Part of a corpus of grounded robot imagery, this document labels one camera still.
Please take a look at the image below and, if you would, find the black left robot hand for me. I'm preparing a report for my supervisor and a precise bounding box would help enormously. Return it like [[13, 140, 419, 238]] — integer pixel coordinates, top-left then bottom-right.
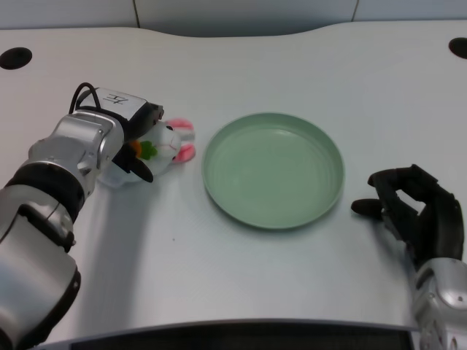
[[78, 86, 164, 183]]

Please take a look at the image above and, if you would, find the green round plate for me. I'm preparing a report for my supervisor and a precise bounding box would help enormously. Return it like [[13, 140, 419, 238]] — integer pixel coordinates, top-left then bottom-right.
[[201, 111, 345, 231]]

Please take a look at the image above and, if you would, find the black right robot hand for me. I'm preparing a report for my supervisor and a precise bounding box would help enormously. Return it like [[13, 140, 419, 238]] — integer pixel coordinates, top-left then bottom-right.
[[350, 163, 464, 271]]

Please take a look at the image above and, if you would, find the white plush rabbit doll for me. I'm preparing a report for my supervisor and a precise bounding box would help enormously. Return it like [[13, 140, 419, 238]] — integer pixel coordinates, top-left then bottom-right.
[[100, 117, 196, 189]]

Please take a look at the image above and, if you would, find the dark robot torso panel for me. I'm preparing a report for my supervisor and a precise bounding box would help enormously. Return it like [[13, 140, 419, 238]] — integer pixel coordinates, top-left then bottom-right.
[[21, 320, 420, 350]]

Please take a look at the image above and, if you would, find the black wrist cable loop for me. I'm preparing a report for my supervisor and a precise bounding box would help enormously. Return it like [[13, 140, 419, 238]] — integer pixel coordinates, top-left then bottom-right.
[[69, 82, 101, 112]]

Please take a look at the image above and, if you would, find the black table cable grommet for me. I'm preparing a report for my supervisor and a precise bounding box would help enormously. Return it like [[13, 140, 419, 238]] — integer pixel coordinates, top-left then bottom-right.
[[0, 47, 33, 70], [447, 36, 467, 59]]

